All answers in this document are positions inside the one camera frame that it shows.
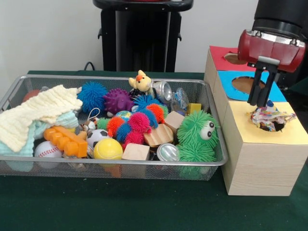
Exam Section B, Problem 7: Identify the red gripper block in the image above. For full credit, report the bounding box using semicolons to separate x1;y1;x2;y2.
237;29;306;107

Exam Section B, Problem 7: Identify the floral print cloth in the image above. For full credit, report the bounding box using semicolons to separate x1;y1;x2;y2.
250;100;296;132

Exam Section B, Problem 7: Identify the green spiky ball with eyes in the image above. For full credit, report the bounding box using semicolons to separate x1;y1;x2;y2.
177;110;220;147

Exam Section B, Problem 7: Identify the blue spiky ball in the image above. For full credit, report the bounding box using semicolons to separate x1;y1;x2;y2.
77;81;108;113

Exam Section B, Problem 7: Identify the orange plastic compartment tray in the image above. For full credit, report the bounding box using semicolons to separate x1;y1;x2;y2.
43;126;89;158

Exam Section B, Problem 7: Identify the cream waffle cloth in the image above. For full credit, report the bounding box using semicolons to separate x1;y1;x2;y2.
0;84;84;152

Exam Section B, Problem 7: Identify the wooden box with three holes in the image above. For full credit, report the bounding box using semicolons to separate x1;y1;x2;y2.
204;45;308;197

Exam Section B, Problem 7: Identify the large green spiky ball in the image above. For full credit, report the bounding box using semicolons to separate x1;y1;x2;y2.
177;143;216;179

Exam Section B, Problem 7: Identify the yellow plush duck toy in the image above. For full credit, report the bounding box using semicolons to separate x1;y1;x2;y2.
128;69;153;92

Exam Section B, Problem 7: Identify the multicolour spiky caterpillar toy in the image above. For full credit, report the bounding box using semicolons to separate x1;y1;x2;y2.
97;103;169;145

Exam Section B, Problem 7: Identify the purple spiky ball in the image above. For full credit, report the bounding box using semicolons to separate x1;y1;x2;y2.
103;88;134;114

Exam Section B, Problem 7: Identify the yellow tennis ball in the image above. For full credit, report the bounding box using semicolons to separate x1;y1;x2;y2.
93;138;123;160

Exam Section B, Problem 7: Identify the dark green table cloth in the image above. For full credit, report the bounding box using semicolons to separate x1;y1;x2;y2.
0;69;308;231

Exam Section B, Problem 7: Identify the small soccer ball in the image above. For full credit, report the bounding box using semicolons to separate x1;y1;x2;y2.
86;129;112;148

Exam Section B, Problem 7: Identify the white baseball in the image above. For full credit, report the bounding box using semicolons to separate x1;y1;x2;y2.
34;141;63;158

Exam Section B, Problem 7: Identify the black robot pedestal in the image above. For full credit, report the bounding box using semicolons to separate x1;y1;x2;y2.
92;0;194;72

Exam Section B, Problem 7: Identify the shallow wire mesh bin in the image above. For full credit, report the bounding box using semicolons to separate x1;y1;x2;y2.
0;75;227;181

